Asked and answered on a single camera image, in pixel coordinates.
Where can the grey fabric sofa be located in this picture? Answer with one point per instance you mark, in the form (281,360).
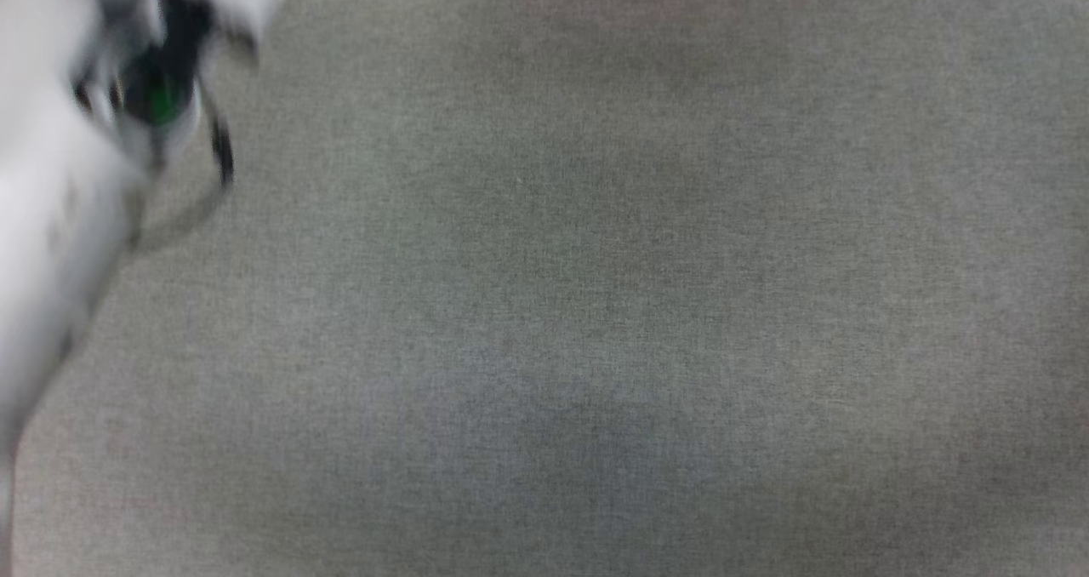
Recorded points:
(612,305)

